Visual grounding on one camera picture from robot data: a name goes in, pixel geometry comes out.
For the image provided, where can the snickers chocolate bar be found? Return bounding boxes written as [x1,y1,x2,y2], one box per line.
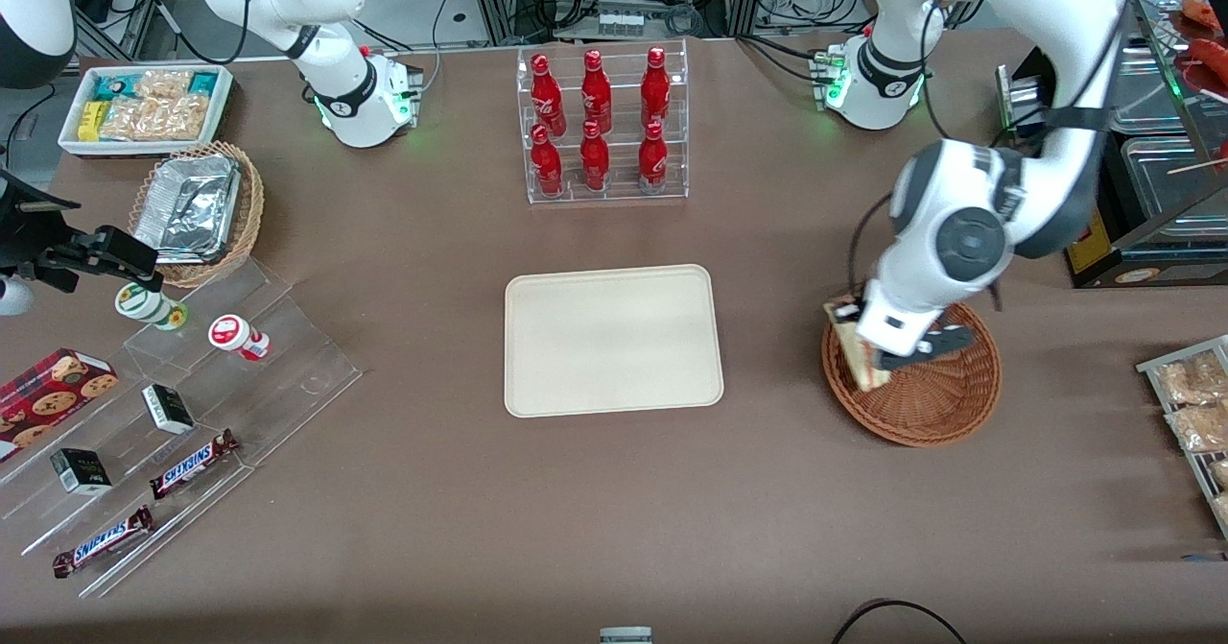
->
[52,506,155,580]
[149,429,241,501]

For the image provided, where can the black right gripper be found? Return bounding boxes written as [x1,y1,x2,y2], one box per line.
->
[0,172,159,292]

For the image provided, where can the cream plastic tray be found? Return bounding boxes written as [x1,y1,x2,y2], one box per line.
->
[504,264,725,419]

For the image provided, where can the small black box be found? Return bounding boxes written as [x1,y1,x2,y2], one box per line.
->
[50,447,113,497]
[142,384,196,436]

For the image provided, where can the red cola bottle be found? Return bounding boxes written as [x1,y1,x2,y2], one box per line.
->
[530,124,565,198]
[640,46,673,130]
[579,120,612,193]
[580,49,613,134]
[530,53,569,138]
[637,121,670,194]

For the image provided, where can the steel warmer pan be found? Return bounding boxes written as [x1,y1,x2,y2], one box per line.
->
[1108,47,1191,136]
[1121,135,1228,242]

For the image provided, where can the black food warmer machine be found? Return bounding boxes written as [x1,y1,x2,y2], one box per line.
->
[996,44,1228,290]

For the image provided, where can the green capped yogurt bottle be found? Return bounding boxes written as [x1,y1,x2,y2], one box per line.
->
[115,281,189,331]

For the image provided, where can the glass display cover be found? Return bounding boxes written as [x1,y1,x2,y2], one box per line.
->
[1118,0,1228,251]

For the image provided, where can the clear acrylic stepped shelf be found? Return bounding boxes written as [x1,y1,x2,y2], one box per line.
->
[0,258,364,599]

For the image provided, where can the grey snack display tray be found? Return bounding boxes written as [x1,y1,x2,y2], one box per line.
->
[1137,335,1228,541]

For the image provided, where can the black looped floor cable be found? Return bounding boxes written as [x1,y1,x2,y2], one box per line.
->
[830,598,970,644]

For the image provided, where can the round brown wicker basket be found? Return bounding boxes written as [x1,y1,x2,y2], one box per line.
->
[821,300,1004,449]

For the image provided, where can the small tan wicker basket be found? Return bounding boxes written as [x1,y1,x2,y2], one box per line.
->
[128,140,266,290]

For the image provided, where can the silver foil trays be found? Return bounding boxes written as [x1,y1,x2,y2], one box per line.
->
[132,153,243,266]

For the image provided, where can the triangle sandwich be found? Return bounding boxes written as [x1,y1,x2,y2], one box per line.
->
[823,298,895,394]

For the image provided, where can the small clear cracker bag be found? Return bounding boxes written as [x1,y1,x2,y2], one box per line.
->
[134,68,193,100]

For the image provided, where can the clear acrylic bottle rack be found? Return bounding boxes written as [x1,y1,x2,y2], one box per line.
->
[516,37,690,205]

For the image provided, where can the red cookie box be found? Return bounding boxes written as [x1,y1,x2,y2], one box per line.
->
[0,347,121,464]

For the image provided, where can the white snack bin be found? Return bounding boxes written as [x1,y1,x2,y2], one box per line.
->
[58,63,236,160]

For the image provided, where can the black base cable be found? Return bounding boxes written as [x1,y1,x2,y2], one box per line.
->
[737,34,822,81]

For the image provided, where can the red capped yogurt bottle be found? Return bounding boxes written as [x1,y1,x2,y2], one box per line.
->
[208,314,272,363]

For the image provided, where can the large clear cracker bag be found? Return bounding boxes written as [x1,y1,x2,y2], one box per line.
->
[101,95,210,141]

